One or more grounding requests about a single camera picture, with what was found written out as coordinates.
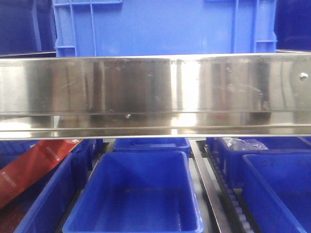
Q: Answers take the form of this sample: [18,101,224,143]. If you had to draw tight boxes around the stainless steel shelf beam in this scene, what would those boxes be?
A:
[0,52,311,140]

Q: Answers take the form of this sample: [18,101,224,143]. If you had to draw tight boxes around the blue centre rear bin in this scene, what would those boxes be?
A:
[113,137,190,158]

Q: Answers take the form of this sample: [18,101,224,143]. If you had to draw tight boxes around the blue bin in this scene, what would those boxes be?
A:
[242,153,311,233]
[206,136,311,188]
[0,139,103,233]
[113,137,190,158]
[62,151,204,233]

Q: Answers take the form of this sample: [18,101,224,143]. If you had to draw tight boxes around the blue centre front bin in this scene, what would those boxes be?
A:
[62,151,204,233]

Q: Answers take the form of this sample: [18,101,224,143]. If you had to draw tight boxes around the clear plastic bag parts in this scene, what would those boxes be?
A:
[222,137,268,150]

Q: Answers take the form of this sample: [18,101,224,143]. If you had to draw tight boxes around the blue right rear bin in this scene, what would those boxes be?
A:
[206,136,311,188]

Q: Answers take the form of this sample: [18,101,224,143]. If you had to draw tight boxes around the white roller track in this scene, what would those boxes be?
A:
[204,145,254,233]

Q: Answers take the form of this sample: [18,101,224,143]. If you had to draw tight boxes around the large blue upper crate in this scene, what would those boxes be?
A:
[52,0,276,57]

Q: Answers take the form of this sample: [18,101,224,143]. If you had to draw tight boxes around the blue right front bin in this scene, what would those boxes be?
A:
[242,153,311,233]

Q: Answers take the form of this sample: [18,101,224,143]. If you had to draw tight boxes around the blue left bin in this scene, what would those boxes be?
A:
[0,139,103,233]

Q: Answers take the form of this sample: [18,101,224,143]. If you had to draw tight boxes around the red brown package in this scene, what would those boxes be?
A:
[0,139,82,208]

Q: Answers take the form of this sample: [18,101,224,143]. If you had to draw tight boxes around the dark blue crate upper left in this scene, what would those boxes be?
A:
[0,0,56,55]

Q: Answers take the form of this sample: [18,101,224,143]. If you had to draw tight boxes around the dark blue crate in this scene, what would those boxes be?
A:
[0,0,56,55]
[275,0,311,51]

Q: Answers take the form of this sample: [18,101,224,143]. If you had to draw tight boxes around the dark blue crate upper right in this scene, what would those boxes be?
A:
[275,0,311,51]

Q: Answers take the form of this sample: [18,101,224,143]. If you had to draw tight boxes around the steel shelf divider rail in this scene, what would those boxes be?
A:
[190,140,232,233]

